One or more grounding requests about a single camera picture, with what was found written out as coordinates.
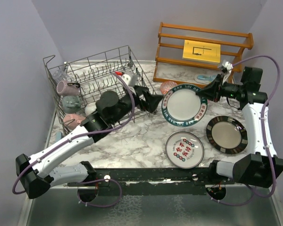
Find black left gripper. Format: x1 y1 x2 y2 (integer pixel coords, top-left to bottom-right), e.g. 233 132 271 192
111 86 164 125

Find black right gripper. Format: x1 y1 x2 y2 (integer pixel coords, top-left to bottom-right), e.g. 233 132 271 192
197 73 244 103

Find green rimmed white plate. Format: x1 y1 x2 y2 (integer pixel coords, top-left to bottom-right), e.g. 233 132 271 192
161 84 208 127

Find dark rimmed beige plate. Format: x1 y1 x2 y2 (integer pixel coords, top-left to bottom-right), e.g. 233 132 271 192
206 116 248 154

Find white speckled mug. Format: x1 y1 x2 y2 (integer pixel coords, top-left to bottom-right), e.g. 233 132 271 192
84 103 96 116

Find white plate red characters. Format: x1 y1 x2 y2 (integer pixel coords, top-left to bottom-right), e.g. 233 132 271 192
165 132 204 169

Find grey-green ceramic mug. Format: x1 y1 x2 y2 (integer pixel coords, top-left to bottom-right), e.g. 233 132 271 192
62 96 81 113

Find pink mug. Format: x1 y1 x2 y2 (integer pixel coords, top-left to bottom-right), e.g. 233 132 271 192
63 114 86 130

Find purple glass mug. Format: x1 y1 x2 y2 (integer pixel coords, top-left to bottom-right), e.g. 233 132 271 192
56 80 81 97

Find clear octagonal glass tumbler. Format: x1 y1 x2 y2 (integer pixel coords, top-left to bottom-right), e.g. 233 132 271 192
52 69 71 83

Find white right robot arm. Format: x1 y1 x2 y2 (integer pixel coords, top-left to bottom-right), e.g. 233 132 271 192
196 67 283 188

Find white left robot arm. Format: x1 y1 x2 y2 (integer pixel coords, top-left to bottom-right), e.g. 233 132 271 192
16 86 163 199

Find wooden shelf rack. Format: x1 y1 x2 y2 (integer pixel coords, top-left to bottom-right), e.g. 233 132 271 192
153 22 254 87

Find red patterned bowl near mug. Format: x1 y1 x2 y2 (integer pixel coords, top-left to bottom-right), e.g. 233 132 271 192
160 81 178 95

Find yellow book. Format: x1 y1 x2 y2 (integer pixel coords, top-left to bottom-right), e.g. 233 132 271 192
183 40 221 63

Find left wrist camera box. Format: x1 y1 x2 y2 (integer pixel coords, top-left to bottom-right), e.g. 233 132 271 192
115 71 138 87

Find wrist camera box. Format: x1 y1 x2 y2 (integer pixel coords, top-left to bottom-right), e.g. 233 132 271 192
115 71 138 87
218 60 233 83

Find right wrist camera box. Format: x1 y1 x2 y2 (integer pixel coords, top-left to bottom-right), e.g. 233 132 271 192
218 60 233 83

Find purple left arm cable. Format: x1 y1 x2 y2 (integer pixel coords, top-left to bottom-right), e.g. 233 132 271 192
12 73 135 208

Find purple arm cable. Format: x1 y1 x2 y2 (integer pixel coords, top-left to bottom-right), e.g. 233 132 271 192
12 73 135 208
206 55 281 207

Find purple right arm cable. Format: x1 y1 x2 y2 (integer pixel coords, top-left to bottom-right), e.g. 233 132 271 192
206 55 281 207

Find grey wire dish rack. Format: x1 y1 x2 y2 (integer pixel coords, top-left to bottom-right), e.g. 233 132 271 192
43 45 156 135

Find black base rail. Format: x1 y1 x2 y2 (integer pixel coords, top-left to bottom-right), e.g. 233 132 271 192
67 168 234 196

